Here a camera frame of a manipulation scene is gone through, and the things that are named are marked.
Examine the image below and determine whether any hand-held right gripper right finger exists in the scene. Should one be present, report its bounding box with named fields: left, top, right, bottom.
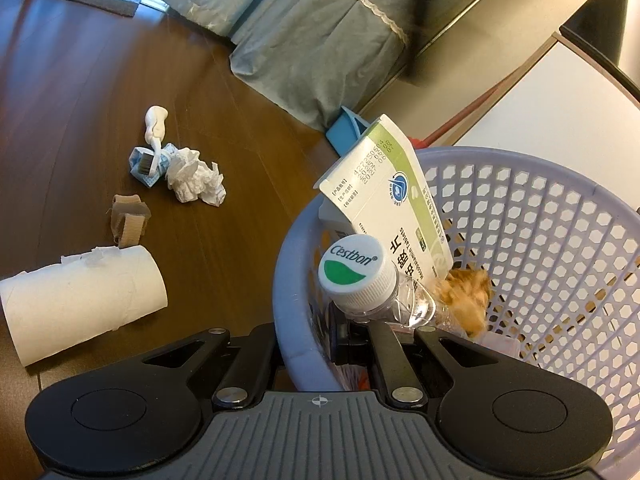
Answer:
left=325, top=302, right=503, bottom=408

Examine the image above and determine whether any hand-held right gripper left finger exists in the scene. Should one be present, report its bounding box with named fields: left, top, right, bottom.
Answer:
left=142, top=322, right=281, bottom=408

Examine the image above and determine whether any purple plastic mesh basket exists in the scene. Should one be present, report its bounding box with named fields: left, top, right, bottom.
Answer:
left=274, top=146, right=640, bottom=480

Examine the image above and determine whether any clear bottle white cap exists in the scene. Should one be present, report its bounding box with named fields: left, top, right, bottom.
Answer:
left=318, top=234, right=451, bottom=333

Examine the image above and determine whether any golden wrapper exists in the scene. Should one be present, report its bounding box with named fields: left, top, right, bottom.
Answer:
left=432, top=266, right=493, bottom=338

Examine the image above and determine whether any white green medicine box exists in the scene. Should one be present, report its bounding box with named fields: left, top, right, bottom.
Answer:
left=314, top=114, right=453, bottom=281

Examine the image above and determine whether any beige elastic strap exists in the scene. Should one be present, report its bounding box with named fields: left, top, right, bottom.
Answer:
left=110, top=193, right=151, bottom=248

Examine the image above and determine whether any white paper cup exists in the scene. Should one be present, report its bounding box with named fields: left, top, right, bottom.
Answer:
left=0, top=244, right=168, bottom=367

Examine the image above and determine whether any white tissue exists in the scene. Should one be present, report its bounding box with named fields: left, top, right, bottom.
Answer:
left=166, top=147, right=227, bottom=207

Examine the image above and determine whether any blue white packet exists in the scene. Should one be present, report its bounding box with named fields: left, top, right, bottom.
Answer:
left=128, top=142, right=178, bottom=188

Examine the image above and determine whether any blue dustpan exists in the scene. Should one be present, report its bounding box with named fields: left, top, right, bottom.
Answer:
left=325, top=106, right=383, bottom=157

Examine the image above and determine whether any red broom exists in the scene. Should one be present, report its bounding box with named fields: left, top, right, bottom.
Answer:
left=410, top=70, right=523, bottom=148

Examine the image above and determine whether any grey-blue bed cover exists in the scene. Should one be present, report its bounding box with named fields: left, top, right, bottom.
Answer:
left=107, top=0, right=431, bottom=133

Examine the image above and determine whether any white wooden sideboard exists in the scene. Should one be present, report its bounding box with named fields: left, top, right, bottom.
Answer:
left=452, top=30, right=640, bottom=161

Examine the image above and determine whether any metal pole teal hook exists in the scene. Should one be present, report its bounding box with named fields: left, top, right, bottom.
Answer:
left=412, top=0, right=518, bottom=61

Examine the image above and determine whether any black flat panel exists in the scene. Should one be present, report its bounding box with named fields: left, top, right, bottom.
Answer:
left=559, top=0, right=640, bottom=101

